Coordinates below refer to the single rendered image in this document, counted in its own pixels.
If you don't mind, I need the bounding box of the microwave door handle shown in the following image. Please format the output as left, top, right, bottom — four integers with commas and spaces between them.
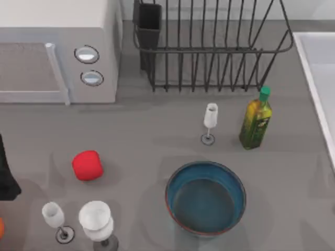
44, 42, 71, 106

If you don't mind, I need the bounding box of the black cutlery holder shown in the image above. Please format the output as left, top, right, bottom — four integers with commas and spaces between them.
132, 0, 163, 49

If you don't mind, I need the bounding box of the small white wine glass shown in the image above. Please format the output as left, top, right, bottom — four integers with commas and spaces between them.
41, 201, 76, 244

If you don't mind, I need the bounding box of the large white goblet glass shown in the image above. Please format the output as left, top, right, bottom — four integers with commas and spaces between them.
78, 200, 119, 251

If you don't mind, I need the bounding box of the round microwave knob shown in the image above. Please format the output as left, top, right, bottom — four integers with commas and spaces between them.
80, 70, 105, 86
74, 45, 100, 64

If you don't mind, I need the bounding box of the dark wire dish rack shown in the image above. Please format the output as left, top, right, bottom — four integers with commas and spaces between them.
132, 0, 294, 93

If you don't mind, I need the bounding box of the blue bowl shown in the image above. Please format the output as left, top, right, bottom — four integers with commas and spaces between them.
165, 161, 247, 238

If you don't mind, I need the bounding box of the slim white champagne glass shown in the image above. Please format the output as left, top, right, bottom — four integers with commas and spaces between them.
200, 102, 219, 145

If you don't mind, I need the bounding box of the pale microwave oven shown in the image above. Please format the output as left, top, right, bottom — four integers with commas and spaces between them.
0, 27, 124, 106

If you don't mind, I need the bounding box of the green oil bottle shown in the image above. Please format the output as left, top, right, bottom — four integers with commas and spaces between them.
238, 86, 273, 150

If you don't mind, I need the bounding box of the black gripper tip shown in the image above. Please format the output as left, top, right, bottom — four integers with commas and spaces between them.
0, 133, 22, 202

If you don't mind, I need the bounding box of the white sink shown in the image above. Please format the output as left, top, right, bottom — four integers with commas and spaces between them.
292, 31, 335, 175

